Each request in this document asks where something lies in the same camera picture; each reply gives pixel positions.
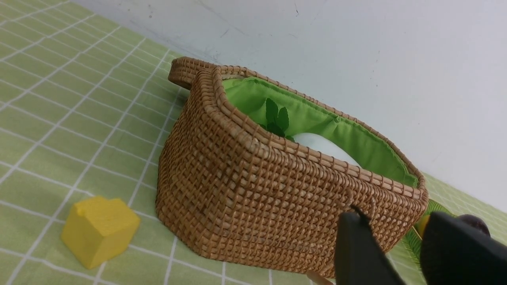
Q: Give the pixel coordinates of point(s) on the yellow toy banana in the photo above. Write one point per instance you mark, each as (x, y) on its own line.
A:
(421, 225)

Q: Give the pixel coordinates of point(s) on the woven rattan basket lid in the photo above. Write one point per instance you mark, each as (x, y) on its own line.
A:
(184, 70)

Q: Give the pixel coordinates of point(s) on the green glass leaf plate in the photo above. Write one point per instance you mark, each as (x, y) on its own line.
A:
(412, 239)

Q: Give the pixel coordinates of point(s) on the woven rattan basket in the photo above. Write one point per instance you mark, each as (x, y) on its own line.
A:
(234, 192)

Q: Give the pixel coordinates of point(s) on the yellow foam cube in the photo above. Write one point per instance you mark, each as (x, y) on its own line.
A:
(98, 229)

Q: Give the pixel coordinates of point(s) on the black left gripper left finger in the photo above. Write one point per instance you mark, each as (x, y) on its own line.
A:
(358, 259)

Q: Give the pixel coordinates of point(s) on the green checkered tablecloth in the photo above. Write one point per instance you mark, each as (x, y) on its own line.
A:
(85, 110)

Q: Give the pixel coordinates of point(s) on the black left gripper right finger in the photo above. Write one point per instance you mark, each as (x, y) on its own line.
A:
(454, 253)

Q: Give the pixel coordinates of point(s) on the white toy radish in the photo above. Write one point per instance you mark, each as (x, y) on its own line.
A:
(323, 145)

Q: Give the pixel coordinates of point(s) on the dark purple passion fruit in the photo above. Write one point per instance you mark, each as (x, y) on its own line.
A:
(475, 222)

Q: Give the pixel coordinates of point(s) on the green leafy toy vegetable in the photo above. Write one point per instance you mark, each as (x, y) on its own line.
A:
(277, 120)

